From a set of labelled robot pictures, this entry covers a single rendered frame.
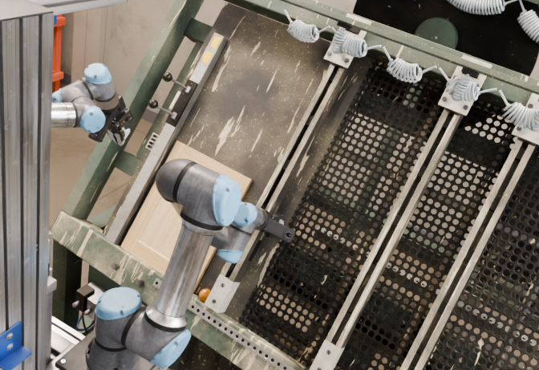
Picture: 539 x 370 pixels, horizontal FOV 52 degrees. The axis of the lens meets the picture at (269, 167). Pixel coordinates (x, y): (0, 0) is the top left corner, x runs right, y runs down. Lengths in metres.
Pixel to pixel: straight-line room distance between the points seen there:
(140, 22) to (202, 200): 3.83
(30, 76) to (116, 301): 0.68
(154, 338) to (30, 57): 0.76
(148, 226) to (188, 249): 0.87
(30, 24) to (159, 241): 1.30
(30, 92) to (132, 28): 4.01
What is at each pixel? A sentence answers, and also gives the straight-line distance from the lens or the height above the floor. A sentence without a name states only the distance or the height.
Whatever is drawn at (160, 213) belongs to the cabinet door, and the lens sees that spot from 2.26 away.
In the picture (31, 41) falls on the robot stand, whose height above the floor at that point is 1.98.
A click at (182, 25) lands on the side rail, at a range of 2.50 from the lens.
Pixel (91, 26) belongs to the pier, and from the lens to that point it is 5.28.
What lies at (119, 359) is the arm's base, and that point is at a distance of 1.67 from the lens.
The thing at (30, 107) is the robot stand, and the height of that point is 1.84.
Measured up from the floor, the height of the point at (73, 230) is 0.87.
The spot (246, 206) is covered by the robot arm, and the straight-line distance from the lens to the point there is 1.72.
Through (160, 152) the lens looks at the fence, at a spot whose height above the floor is 1.24.
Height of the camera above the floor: 2.37
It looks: 29 degrees down
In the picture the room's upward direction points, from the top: 14 degrees clockwise
